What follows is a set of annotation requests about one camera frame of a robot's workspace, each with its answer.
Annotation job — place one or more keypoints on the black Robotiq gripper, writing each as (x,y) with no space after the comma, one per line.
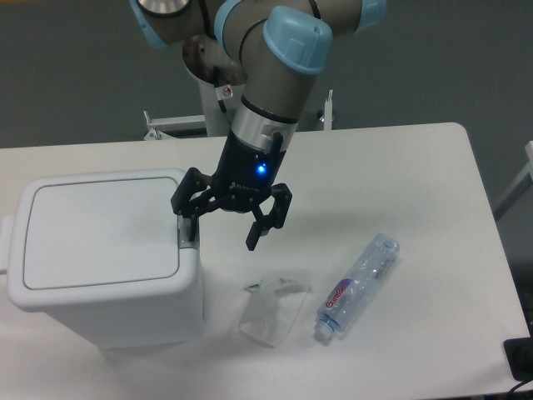
(242,182)

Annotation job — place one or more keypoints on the grey lid release button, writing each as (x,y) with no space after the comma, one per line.
(183,239)

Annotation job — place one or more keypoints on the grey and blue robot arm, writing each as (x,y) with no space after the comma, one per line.
(281,46)

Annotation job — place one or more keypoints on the white trash can lid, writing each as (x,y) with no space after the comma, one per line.
(85,234)

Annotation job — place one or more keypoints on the white plastic trash can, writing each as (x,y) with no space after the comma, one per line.
(120,315)

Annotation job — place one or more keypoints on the crumpled clear plastic wrapper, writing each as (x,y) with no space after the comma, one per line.
(272,308)

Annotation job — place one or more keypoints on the clear plastic water bottle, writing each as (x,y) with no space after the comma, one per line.
(347,300)

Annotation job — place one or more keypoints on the black device at table edge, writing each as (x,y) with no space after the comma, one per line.
(519,357)

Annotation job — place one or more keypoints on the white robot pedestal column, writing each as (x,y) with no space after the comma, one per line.
(221,81)

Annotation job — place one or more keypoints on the white frame at right edge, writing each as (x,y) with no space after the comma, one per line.
(517,188)

